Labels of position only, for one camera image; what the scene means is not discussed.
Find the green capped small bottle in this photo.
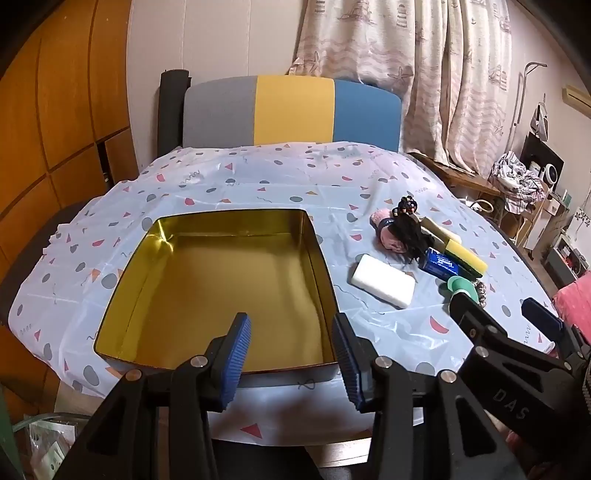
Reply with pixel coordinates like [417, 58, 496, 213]
[439, 276, 480, 304]

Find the yellow green sponge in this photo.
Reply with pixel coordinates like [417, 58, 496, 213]
[444, 239, 488, 278]

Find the blue tempo tissue pack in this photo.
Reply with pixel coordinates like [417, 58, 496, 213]
[419, 248, 460, 281]

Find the white sponge block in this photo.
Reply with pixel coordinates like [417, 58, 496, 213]
[351, 254, 416, 309]

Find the black hair wig piece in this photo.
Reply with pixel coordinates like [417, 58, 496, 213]
[389, 195, 434, 263]

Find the pink towel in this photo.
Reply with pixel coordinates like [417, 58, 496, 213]
[370, 209, 408, 254]

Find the pink cushion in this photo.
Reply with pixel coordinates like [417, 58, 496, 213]
[552, 271, 591, 341]

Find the patterned scrunchie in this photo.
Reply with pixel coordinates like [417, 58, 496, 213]
[475, 281, 487, 308]

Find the gold metal tin tray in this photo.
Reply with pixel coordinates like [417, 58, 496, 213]
[94, 209, 338, 387]

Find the patterned plastic tablecloth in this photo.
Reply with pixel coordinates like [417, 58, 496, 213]
[8, 142, 553, 445]

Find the wooden side table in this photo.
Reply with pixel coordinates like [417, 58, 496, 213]
[411, 152, 503, 202]

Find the pile of clothes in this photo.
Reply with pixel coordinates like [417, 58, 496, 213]
[489, 151, 547, 215]

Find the plastic bag on floor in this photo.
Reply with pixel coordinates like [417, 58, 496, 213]
[12, 412, 90, 480]

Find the grey yellow blue chair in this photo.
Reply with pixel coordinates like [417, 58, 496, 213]
[181, 75, 402, 152]

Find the wooden cabinet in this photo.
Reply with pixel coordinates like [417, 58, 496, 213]
[1, 1, 131, 264]

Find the pink patterned curtain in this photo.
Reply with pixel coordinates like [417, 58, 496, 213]
[290, 0, 512, 178]

